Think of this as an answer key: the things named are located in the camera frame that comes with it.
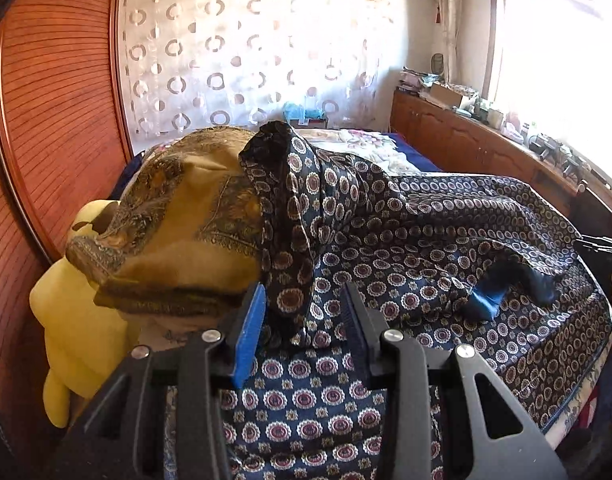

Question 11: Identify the open cardboard box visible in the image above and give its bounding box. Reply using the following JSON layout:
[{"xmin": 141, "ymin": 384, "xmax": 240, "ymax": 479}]
[{"xmin": 428, "ymin": 82, "xmax": 480, "ymax": 109}]

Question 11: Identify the sheer circle-pattern curtain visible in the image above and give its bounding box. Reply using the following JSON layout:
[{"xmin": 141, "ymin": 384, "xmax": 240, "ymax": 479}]
[{"xmin": 120, "ymin": 0, "xmax": 403, "ymax": 137}]

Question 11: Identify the wood-framed window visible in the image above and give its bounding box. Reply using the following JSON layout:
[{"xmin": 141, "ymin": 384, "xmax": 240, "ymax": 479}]
[{"xmin": 486, "ymin": 0, "xmax": 612, "ymax": 186}]

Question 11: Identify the wooden low cabinet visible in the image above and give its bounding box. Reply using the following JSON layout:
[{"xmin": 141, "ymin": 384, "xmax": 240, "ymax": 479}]
[{"xmin": 388, "ymin": 89, "xmax": 612, "ymax": 233}]

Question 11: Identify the tied pale window drape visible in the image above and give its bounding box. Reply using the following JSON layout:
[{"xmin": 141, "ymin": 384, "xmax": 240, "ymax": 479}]
[{"xmin": 431, "ymin": 0, "xmax": 465, "ymax": 68}]

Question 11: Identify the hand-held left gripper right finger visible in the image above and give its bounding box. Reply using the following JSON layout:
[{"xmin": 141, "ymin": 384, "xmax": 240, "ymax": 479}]
[{"xmin": 342, "ymin": 282, "xmax": 569, "ymax": 480}]

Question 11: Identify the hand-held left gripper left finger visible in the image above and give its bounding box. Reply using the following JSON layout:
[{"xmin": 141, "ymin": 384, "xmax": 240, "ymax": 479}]
[{"xmin": 58, "ymin": 281, "xmax": 267, "ymax": 480}]

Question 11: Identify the navy circle-print garment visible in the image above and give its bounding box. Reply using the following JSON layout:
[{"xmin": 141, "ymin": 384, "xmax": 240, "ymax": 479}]
[{"xmin": 161, "ymin": 120, "xmax": 612, "ymax": 480}]

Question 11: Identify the black handheld device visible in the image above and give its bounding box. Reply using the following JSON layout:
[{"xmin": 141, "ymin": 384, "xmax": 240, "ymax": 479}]
[
  {"xmin": 531, "ymin": 132, "xmax": 559, "ymax": 158},
  {"xmin": 558, "ymin": 147, "xmax": 589, "ymax": 183}
]

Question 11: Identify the pile of folded cloths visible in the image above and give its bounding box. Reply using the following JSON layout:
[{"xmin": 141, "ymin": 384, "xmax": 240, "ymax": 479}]
[{"xmin": 398, "ymin": 67, "xmax": 439, "ymax": 94}]

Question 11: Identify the yellow plush toy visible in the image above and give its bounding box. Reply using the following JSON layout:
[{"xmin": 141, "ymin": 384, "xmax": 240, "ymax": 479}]
[{"xmin": 30, "ymin": 199, "xmax": 137, "ymax": 428}]

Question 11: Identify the wooden louvered wardrobe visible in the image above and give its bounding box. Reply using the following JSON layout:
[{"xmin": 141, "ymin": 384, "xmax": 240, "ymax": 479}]
[{"xmin": 0, "ymin": 0, "xmax": 135, "ymax": 411}]

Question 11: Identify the floral quilt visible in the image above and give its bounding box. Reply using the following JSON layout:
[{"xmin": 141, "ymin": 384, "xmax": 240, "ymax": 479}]
[{"xmin": 296, "ymin": 127, "xmax": 443, "ymax": 177}]

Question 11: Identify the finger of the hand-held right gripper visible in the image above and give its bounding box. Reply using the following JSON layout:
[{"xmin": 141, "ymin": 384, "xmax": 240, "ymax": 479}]
[{"xmin": 574, "ymin": 234, "xmax": 612, "ymax": 266}]

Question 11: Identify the brown patterned cloth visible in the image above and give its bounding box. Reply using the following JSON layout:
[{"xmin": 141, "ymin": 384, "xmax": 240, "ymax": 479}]
[{"xmin": 66, "ymin": 127, "xmax": 267, "ymax": 318}]

